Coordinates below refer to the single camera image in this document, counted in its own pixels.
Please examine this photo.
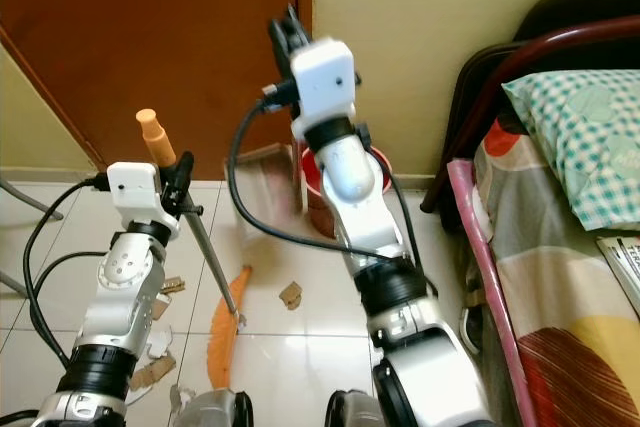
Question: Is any bed with colourful patterned sheet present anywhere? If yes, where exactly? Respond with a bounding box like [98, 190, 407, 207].
[450, 117, 640, 427]

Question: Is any dark curved bed headboard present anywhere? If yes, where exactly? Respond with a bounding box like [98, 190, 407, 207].
[420, 0, 640, 214]

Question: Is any white torn paper scrap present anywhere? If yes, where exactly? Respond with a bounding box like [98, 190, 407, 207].
[147, 322, 178, 360]

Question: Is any grey robot right leg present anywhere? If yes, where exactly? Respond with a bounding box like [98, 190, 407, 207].
[325, 390, 381, 427]

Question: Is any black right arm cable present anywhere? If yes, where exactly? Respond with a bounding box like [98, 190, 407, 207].
[227, 90, 403, 264]

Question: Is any orange broom with metal stick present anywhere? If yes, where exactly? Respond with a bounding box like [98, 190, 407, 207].
[135, 107, 254, 390]

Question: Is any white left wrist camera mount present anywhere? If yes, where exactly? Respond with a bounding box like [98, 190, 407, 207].
[106, 161, 181, 240]

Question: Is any dark shoe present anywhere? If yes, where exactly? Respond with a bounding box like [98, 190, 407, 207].
[459, 300, 488, 356]

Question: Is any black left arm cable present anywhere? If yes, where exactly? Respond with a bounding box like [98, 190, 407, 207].
[22, 176, 112, 369]

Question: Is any grey robot leg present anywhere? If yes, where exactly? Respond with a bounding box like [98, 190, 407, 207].
[325, 390, 381, 427]
[175, 387, 254, 427]

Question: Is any flat brown cardboard piece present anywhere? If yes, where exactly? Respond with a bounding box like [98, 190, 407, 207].
[127, 355, 178, 390]

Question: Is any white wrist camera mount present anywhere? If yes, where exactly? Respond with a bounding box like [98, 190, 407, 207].
[106, 161, 181, 240]
[289, 36, 360, 134]

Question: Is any pink bed side rail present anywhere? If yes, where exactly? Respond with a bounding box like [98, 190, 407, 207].
[447, 158, 528, 390]

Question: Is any grey metal chair leg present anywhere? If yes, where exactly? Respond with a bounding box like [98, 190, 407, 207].
[0, 269, 27, 297]
[0, 179, 52, 221]

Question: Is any small brown cardboard scrap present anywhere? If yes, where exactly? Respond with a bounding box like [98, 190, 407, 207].
[160, 276, 188, 298]

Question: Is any grey robot left leg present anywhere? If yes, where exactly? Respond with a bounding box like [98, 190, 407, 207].
[175, 387, 254, 427]

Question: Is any brown wooden door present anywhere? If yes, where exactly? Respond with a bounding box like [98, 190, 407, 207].
[0, 0, 313, 184]

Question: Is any red plastic bucket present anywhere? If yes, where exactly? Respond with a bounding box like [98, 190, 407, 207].
[300, 144, 394, 239]

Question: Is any brown dustpan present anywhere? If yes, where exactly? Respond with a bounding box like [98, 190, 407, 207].
[250, 142, 311, 214]

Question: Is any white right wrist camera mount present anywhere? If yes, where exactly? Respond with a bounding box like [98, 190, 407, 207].
[289, 36, 360, 134]

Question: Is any green white checked pillow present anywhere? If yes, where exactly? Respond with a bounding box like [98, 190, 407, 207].
[502, 69, 640, 231]

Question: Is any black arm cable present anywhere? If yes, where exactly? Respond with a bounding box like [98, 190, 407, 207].
[22, 176, 112, 369]
[227, 90, 403, 264]

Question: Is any printed paper booklet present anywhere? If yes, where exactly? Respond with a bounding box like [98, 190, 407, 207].
[594, 234, 640, 290]

